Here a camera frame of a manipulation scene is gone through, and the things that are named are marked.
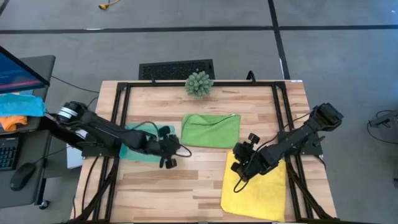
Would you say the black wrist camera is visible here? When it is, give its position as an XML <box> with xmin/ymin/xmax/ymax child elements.
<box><xmin>159</xmin><ymin>156</ymin><xmax>178</xmax><ymax>170</ymax></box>
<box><xmin>230</xmin><ymin>161</ymin><xmax>249</xmax><ymax>183</ymax></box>

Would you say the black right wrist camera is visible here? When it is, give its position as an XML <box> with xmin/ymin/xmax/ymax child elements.
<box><xmin>230</xmin><ymin>161</ymin><xmax>249</xmax><ymax>183</ymax></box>

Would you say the artificial green potted plant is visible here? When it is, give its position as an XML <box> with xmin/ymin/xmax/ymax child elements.
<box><xmin>184</xmin><ymin>70</ymin><xmax>215</xmax><ymax>99</ymax></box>

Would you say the black computer mouse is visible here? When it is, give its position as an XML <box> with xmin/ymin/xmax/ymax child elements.
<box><xmin>9</xmin><ymin>162</ymin><xmax>37</xmax><ymax>192</ymax></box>

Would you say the green microfiber towel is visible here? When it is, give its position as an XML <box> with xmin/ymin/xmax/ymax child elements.
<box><xmin>180</xmin><ymin>113</ymin><xmax>242</xmax><ymax>149</ymax></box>

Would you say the black floor device with cable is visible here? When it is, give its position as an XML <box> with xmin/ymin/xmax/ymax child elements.
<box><xmin>366</xmin><ymin>108</ymin><xmax>398</xmax><ymax>145</ymax></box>

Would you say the blue cloth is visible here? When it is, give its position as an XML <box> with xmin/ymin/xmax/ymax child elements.
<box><xmin>0</xmin><ymin>93</ymin><xmax>47</xmax><ymax>118</ymax></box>

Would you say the white box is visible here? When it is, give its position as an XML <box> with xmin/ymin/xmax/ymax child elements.
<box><xmin>65</xmin><ymin>129</ymin><xmax>84</xmax><ymax>169</ymax></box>

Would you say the yellow microfiber towel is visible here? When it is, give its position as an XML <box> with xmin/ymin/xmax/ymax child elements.
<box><xmin>220</xmin><ymin>151</ymin><xmax>287</xmax><ymax>223</ymax></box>

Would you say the black left camera cable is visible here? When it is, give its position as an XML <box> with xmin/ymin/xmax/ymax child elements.
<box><xmin>133</xmin><ymin>120</ymin><xmax>193</xmax><ymax>159</ymax></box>

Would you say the black diagonal strut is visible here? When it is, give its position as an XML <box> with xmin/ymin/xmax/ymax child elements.
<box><xmin>40</xmin><ymin>114</ymin><xmax>85</xmax><ymax>151</ymax></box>

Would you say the orange cloth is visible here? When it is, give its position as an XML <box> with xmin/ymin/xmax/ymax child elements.
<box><xmin>0</xmin><ymin>115</ymin><xmax>29</xmax><ymax>133</ymax></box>

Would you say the teal translucent plastic basket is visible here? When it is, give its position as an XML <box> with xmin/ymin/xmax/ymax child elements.
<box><xmin>119</xmin><ymin>122</ymin><xmax>176</xmax><ymax>164</ymax></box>

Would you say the grey side desk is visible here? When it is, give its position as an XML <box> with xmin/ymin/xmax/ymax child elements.
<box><xmin>0</xmin><ymin>55</ymin><xmax>57</xmax><ymax>210</ymax></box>

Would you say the black keyboard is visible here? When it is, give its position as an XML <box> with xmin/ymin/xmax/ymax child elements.
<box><xmin>0</xmin><ymin>136</ymin><xmax>20</xmax><ymax>172</ymax></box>

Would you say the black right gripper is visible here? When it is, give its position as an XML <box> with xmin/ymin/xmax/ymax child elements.
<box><xmin>231</xmin><ymin>133</ymin><xmax>269</xmax><ymax>175</ymax></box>

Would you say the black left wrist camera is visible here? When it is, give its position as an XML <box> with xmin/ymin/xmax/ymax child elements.
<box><xmin>159</xmin><ymin>156</ymin><xmax>178</xmax><ymax>170</ymax></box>

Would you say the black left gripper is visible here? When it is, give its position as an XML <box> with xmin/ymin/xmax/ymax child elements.
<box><xmin>145</xmin><ymin>125</ymin><xmax>182</xmax><ymax>159</ymax></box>

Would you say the black floor cable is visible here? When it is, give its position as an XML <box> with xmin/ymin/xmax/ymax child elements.
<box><xmin>50</xmin><ymin>75</ymin><xmax>101</xmax><ymax>95</ymax></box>

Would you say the yellow floor cable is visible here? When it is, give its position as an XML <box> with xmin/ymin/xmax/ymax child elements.
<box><xmin>98</xmin><ymin>0</ymin><xmax>121</xmax><ymax>11</ymax></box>

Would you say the black aluminium table frame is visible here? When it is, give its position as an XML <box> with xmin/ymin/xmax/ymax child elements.
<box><xmin>70</xmin><ymin>80</ymin><xmax>337</xmax><ymax>224</ymax></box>

